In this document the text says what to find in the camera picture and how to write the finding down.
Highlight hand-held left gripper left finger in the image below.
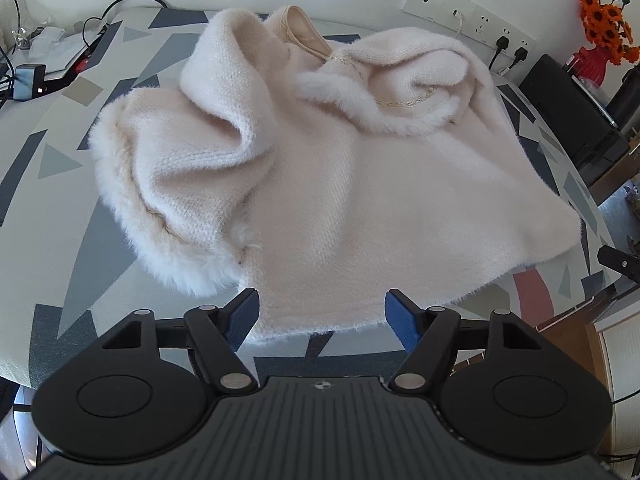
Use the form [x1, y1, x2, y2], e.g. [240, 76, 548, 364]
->
[100, 287, 261, 395]

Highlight white plastic bag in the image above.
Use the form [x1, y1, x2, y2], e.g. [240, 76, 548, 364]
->
[28, 26, 87, 72]

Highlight red vase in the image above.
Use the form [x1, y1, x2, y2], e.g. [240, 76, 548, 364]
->
[570, 46, 613, 86]

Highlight white wall outlet panel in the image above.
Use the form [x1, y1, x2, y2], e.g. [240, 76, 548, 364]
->
[402, 0, 536, 51]

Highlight cream fuzzy fur-trimmed jacket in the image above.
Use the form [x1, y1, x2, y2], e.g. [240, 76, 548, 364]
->
[89, 6, 583, 346]

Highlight orange artificial flowers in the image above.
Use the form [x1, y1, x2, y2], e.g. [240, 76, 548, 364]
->
[579, 0, 640, 67]

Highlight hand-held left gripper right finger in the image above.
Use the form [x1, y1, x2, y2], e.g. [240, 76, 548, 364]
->
[385, 288, 546, 395]

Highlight wooden nightstand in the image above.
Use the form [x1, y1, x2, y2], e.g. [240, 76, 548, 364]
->
[589, 132, 640, 207]

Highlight grey power adapter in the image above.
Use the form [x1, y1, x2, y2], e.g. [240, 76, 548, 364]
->
[13, 63, 47, 102]

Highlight wooden cabinet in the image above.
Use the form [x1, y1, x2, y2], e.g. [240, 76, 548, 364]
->
[536, 284, 640, 463]

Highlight black box device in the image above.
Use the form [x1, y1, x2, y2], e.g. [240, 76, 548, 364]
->
[519, 54, 631, 187]

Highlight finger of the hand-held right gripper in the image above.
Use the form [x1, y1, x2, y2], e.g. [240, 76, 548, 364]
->
[597, 246, 640, 282]

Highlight black cylindrical container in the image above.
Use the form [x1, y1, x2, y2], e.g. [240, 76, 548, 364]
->
[606, 66, 640, 132]

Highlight black power plug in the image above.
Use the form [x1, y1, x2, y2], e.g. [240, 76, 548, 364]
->
[489, 35, 511, 72]
[505, 47, 530, 75]

